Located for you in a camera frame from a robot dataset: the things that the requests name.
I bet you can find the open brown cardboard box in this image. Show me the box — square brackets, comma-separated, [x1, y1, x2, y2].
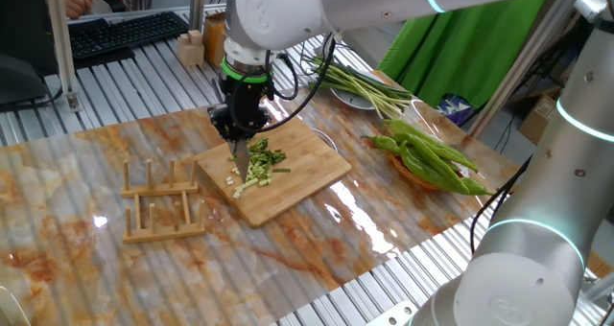
[517, 84, 563, 148]

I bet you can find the black cable bundle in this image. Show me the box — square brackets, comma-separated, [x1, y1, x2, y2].
[468, 153, 534, 256]

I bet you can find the long green chili pepper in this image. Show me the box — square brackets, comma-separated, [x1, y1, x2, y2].
[382, 118, 480, 174]
[460, 175, 495, 198]
[392, 132, 472, 197]
[360, 133, 403, 155]
[397, 140, 464, 194]

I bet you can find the black computer keyboard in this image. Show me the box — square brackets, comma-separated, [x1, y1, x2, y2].
[69, 11, 191, 61]

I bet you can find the wooden peg rack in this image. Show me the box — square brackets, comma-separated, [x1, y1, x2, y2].
[119, 158, 207, 245]

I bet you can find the grey round plate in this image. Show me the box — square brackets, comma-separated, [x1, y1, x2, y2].
[329, 74, 385, 111]

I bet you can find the woven wicker basket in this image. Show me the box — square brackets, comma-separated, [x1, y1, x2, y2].
[386, 151, 465, 193]

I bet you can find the bunch of green garlic stalks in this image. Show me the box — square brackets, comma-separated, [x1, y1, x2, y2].
[301, 55, 413, 121]

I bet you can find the black computer monitor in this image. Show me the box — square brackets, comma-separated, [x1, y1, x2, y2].
[0, 0, 61, 109]

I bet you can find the aluminium frame post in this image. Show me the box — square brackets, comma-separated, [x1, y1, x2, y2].
[189, 0, 207, 33]
[467, 0, 577, 140]
[41, 0, 82, 112]

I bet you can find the white metal mounting plate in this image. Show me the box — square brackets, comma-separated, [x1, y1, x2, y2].
[364, 299, 419, 326]

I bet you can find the wooden block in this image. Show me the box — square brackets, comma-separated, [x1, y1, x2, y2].
[176, 29, 206, 68]

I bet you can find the grey metal bracket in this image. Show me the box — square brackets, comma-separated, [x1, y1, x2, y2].
[573, 0, 614, 24]

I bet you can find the green cloth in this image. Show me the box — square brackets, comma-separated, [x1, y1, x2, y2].
[376, 0, 551, 109]

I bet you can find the black monitor cable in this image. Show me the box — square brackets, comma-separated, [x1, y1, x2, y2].
[0, 86, 66, 112]

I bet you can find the person's bare hand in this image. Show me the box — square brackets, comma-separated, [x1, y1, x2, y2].
[61, 0, 95, 20]

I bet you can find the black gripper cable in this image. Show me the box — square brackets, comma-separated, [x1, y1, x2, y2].
[228, 32, 338, 136]

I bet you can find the blue patterned bag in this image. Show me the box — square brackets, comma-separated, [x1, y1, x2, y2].
[434, 94, 474, 127]

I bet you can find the taped cardboard box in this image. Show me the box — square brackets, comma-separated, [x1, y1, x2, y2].
[202, 12, 227, 69]

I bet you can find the steel cleaver knife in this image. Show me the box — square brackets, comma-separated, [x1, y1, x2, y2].
[210, 76, 252, 184]

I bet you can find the bamboo cutting board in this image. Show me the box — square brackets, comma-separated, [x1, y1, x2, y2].
[193, 119, 353, 229]

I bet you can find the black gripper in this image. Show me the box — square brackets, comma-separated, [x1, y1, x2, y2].
[207, 78, 273, 143]

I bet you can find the marble pattern table mat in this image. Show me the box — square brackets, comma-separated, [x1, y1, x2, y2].
[0, 69, 524, 326]

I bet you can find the clear glass dish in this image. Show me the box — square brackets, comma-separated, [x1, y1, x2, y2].
[309, 124, 340, 155]

